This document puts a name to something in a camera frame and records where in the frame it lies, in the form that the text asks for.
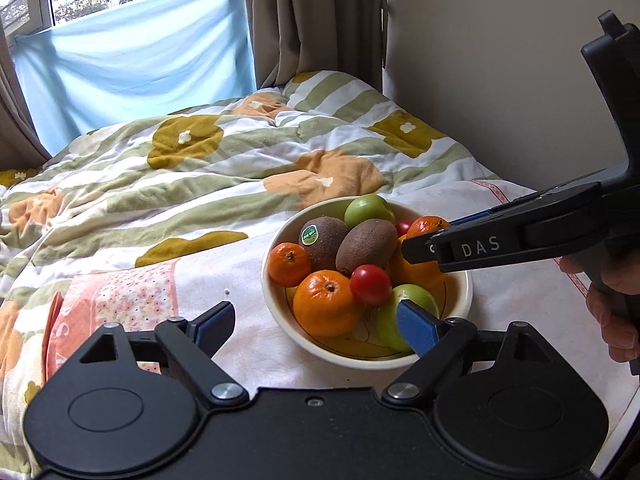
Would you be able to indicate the plain brown kiwi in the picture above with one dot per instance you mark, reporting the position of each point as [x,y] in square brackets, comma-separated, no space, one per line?
[365,247]

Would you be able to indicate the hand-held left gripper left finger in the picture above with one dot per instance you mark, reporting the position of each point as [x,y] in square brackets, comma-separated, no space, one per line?
[215,322]

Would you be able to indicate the brown kiwi with sticker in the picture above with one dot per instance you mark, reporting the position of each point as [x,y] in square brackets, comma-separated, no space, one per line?
[330,247]

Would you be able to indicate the red cherry tomato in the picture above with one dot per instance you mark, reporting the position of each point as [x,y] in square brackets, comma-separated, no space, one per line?
[370,285]
[402,230]

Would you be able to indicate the cream bowl with duck print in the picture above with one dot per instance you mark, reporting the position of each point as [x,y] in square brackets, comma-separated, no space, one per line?
[300,340]

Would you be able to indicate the green striped flower quilt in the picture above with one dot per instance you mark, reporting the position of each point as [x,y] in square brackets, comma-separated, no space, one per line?
[200,170]

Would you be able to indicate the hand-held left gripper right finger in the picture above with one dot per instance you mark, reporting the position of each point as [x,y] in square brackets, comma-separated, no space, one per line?
[417,327]

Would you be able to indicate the small green apple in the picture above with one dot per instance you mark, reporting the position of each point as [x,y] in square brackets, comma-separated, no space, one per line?
[367,210]

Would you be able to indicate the large green apple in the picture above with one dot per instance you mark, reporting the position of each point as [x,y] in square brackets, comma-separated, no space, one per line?
[387,325]

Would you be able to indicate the wide beige curtain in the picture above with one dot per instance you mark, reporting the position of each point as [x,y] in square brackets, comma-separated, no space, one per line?
[310,15]

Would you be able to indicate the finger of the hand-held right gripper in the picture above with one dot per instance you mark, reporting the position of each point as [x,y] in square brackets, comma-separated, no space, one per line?
[480,217]
[420,250]

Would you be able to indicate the narrow brown curtain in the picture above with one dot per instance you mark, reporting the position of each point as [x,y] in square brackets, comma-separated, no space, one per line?
[20,110]

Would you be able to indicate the large orange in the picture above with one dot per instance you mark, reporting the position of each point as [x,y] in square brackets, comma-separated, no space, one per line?
[417,280]
[325,310]

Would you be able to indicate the small tangerine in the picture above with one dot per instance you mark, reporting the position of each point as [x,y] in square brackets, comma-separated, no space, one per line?
[425,226]
[287,267]

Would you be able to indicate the light blue cloth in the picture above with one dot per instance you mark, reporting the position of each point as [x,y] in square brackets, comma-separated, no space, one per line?
[140,60]

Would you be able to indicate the pink floral tablecloth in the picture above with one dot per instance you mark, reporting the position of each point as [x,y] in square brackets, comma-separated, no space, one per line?
[240,280]

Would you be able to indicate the person's right hand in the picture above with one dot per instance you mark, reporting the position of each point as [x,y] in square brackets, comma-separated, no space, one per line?
[617,332]

